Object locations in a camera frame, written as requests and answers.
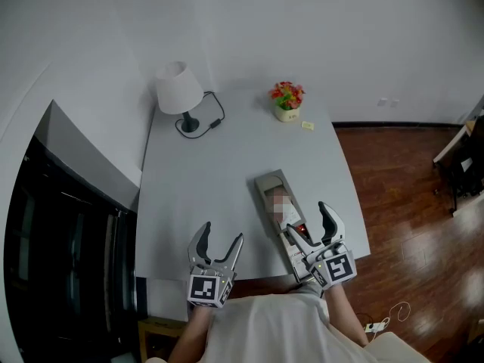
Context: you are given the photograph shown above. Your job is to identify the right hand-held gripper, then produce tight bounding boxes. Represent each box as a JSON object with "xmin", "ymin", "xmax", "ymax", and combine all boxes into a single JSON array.
[{"xmin": 285, "ymin": 201, "xmax": 358, "ymax": 290}]

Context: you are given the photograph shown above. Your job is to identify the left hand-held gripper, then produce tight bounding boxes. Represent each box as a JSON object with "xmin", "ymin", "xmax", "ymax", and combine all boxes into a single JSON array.
[{"xmin": 187, "ymin": 221, "xmax": 244, "ymax": 309}]

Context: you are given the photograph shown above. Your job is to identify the brown box drawer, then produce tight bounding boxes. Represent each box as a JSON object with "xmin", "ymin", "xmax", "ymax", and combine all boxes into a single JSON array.
[{"xmin": 279, "ymin": 223, "xmax": 315, "ymax": 284}]

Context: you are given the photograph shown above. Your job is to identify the brown storage box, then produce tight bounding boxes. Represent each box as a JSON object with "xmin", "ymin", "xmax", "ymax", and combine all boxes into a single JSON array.
[{"xmin": 253, "ymin": 169, "xmax": 307, "ymax": 237}]

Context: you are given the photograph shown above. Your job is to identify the person's left forearm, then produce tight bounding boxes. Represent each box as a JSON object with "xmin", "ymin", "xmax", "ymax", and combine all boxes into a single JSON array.
[{"xmin": 168, "ymin": 304, "xmax": 213, "ymax": 363}]

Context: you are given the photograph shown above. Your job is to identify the person's right forearm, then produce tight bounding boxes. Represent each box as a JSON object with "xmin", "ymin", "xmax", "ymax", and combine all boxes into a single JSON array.
[{"xmin": 324, "ymin": 285, "xmax": 370, "ymax": 349}]

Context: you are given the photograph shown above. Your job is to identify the person's grey trousers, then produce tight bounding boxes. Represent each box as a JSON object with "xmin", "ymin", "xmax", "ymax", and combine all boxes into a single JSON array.
[{"xmin": 294, "ymin": 281, "xmax": 326, "ymax": 299}]

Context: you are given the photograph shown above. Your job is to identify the wooden stool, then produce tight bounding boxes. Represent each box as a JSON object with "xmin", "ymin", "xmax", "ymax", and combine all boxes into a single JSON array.
[{"xmin": 137, "ymin": 315, "xmax": 188, "ymax": 363}]

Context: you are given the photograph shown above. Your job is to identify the person's white shirt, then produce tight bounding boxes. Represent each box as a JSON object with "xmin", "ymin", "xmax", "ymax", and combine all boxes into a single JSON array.
[{"xmin": 145, "ymin": 293, "xmax": 432, "ymax": 363}]

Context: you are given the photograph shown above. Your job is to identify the white power strip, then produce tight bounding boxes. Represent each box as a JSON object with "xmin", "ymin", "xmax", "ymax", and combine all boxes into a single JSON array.
[{"xmin": 363, "ymin": 318, "xmax": 390, "ymax": 332}]

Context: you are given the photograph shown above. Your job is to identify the potted red flowers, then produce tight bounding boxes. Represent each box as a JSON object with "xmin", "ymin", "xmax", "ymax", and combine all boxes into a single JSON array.
[{"xmin": 268, "ymin": 81, "xmax": 306, "ymax": 123}]

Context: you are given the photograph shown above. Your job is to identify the black glass cabinet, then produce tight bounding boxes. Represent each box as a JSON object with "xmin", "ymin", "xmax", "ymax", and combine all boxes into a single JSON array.
[{"xmin": 3, "ymin": 136, "xmax": 139, "ymax": 363}]

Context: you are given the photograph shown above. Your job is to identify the light wooden desk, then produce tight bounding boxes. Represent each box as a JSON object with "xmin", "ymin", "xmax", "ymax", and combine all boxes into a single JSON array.
[{"xmin": 433, "ymin": 117, "xmax": 484, "ymax": 166}]

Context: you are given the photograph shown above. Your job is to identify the white shade table lamp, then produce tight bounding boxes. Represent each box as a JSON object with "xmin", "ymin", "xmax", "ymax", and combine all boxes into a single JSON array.
[{"xmin": 154, "ymin": 60, "xmax": 204, "ymax": 134}]

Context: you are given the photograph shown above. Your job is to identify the white floor cable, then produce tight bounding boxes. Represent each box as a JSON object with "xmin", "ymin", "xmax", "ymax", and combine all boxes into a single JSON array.
[{"xmin": 365, "ymin": 301, "xmax": 412, "ymax": 343}]

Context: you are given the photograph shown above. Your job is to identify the black lamp cable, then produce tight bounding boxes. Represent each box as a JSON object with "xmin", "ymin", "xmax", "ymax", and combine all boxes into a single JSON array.
[{"xmin": 175, "ymin": 91, "xmax": 226, "ymax": 139}]

